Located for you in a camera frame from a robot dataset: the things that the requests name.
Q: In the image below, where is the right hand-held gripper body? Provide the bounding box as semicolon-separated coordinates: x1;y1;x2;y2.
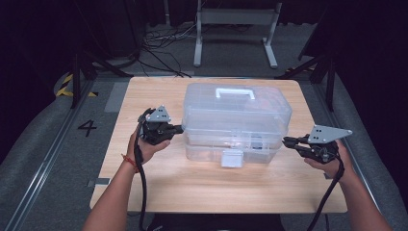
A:
301;124;353;165

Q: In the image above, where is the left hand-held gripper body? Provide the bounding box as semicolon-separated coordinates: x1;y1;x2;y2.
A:
137;105;172;146

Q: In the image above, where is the clear plastic storage box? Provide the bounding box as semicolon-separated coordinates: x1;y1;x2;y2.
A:
181;82;293;168

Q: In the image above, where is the person's left hand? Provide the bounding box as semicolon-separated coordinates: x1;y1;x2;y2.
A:
126;129;171;167

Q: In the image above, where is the person's right hand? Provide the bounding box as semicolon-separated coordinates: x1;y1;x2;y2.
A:
303;139;358;185

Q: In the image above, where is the black tripod stand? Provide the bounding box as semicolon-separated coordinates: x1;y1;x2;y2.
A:
275;54;338;113
70;47;134;110

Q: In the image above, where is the grey tape strip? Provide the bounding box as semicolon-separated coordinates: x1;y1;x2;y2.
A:
86;177;111;189

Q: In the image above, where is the yellow and black floor tape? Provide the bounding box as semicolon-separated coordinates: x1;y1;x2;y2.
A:
56;73;99;98

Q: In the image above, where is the person's dark clothing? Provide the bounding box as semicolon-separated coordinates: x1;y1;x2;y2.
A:
149;213;287;231

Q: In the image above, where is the metal floor rail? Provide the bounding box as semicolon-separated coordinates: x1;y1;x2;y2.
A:
3;80;95;231
314;82;391;231

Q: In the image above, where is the red string bracelet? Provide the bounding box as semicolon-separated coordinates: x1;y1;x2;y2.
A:
120;153;140;174

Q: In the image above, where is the right hand-held gripper black cable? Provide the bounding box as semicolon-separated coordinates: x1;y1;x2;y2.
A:
306;153;346;231

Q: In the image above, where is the hand-held gripper black cable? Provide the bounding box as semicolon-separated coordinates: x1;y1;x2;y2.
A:
134;108;152;231
306;153;346;231

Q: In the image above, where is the bundle of black floor cables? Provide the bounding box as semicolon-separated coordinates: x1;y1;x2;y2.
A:
138;22;197;79

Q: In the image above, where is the left hand-held gripper black cable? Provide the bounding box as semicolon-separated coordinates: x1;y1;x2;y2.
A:
134;108;152;231

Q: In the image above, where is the grey metal stand frame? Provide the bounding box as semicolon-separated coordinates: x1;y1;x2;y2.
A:
192;0;283;69

